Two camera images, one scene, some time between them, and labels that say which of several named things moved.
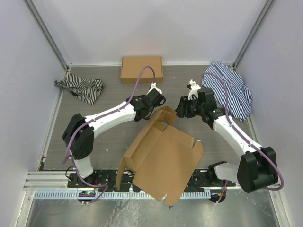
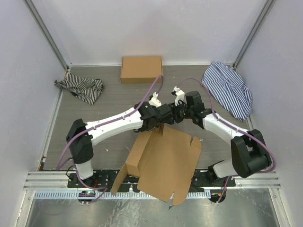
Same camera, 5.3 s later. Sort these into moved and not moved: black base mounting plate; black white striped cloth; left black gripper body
Moved: left black gripper body
Not moved: black base mounting plate; black white striped cloth
